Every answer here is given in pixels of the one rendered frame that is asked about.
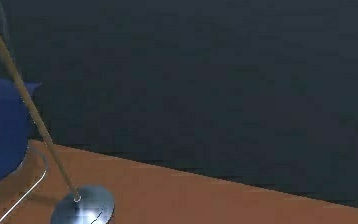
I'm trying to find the blue chair with metal frame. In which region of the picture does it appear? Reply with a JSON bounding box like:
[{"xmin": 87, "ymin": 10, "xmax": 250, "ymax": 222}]
[{"xmin": 0, "ymin": 75, "xmax": 51, "ymax": 224}]

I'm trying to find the floor lamp with metal base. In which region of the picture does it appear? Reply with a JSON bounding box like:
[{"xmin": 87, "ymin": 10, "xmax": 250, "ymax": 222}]
[{"xmin": 0, "ymin": 9, "xmax": 116, "ymax": 224}]

